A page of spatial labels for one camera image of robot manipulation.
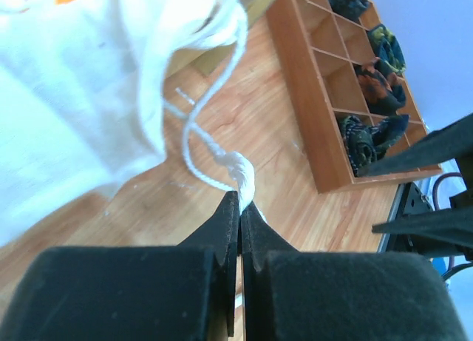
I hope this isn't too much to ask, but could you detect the wooden pet bed frame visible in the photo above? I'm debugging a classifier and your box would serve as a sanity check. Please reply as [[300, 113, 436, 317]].
[[166, 0, 275, 78]]

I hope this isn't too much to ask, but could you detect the dark rolled sock upper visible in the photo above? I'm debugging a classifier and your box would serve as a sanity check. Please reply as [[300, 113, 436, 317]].
[[328, 0, 370, 21]]

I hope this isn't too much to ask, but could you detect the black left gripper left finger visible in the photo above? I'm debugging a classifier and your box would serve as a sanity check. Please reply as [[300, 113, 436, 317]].
[[1, 192, 240, 340]]

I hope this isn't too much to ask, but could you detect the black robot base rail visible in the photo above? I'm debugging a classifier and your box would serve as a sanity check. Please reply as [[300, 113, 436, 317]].
[[377, 182, 433, 255]]

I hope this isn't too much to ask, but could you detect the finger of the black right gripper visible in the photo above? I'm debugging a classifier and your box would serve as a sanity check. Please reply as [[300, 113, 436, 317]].
[[372, 206, 472, 259], [361, 114, 472, 177]]

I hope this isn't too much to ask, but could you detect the duck print bed cover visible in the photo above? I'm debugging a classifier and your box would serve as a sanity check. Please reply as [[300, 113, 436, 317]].
[[1, 0, 255, 245]]

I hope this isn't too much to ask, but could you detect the wooden compartment organizer box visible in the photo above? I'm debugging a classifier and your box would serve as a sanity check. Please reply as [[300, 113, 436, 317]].
[[266, 0, 442, 193]]

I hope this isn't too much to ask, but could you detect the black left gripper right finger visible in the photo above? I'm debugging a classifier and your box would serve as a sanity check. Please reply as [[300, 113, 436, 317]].
[[240, 205, 467, 340]]

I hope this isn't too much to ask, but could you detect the dark rolled sock lower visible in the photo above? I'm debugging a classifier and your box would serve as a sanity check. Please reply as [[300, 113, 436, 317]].
[[337, 114, 409, 177]]

